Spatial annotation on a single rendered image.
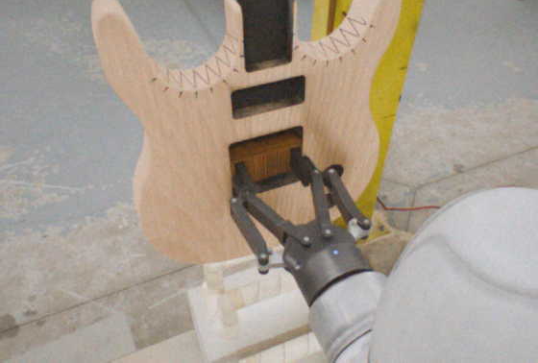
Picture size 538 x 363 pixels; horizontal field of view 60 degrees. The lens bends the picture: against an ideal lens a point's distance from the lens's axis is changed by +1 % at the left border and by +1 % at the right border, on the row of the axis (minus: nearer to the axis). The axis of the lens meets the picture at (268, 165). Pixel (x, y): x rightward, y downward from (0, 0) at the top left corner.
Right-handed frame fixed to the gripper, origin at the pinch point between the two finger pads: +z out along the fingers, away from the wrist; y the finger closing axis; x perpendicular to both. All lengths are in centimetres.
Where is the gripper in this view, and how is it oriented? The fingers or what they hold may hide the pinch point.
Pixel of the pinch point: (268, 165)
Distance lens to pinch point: 60.1
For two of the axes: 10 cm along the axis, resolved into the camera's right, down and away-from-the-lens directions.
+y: 9.3, -2.6, 2.7
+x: -0.1, -7.3, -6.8
